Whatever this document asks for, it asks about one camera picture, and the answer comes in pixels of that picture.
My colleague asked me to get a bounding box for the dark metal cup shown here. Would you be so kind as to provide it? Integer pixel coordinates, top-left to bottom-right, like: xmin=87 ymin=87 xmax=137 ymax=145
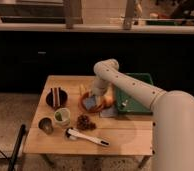
xmin=38 ymin=118 xmax=53 ymax=135

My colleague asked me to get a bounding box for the white mug with green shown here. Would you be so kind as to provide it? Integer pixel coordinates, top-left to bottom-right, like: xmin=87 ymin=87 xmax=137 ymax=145
xmin=54 ymin=108 xmax=70 ymax=126

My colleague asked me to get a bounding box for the metal spoon in tray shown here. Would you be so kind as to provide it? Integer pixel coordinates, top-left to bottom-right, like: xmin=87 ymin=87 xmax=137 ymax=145
xmin=121 ymin=99 xmax=128 ymax=108

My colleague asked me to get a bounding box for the white black-tipped brush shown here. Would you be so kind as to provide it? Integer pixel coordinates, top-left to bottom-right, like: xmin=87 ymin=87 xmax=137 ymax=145
xmin=65 ymin=128 xmax=110 ymax=146

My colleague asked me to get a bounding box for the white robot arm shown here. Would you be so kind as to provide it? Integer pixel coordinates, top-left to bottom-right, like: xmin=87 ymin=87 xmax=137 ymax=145
xmin=91 ymin=59 xmax=194 ymax=171

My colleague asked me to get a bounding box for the orange fruit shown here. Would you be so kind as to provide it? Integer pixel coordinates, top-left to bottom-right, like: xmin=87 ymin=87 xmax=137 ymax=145
xmin=105 ymin=96 xmax=114 ymax=108

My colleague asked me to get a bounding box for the black bowl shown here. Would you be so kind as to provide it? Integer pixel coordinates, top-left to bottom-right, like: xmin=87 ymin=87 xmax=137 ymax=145
xmin=46 ymin=88 xmax=68 ymax=109

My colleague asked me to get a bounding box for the bunch of dark grapes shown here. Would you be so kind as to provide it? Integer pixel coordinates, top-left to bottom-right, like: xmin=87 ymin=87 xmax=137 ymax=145
xmin=77 ymin=115 xmax=96 ymax=131

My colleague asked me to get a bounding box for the wooden table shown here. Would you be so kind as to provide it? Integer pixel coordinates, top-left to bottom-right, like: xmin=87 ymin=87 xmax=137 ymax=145
xmin=22 ymin=74 xmax=155 ymax=169

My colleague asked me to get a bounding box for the blue sponge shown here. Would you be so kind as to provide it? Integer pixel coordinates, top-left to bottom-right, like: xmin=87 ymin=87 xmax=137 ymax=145
xmin=83 ymin=96 xmax=96 ymax=110

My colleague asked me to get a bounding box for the black chair frame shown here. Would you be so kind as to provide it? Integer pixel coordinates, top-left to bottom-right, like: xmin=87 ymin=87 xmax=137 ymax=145
xmin=7 ymin=124 xmax=26 ymax=171

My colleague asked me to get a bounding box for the yellow banana piece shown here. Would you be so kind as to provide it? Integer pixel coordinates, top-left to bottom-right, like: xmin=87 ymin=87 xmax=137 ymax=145
xmin=79 ymin=84 xmax=86 ymax=96

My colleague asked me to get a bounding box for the green plastic tray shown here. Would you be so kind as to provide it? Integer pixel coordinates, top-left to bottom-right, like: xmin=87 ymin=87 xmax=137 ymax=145
xmin=114 ymin=73 xmax=153 ymax=115

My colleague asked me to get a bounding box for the brown striped block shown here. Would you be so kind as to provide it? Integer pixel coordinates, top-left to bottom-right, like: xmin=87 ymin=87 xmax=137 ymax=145
xmin=51 ymin=87 xmax=61 ymax=109

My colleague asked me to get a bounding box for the red bowl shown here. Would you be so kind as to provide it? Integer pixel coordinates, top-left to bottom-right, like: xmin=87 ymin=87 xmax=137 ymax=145
xmin=78 ymin=92 xmax=105 ymax=113

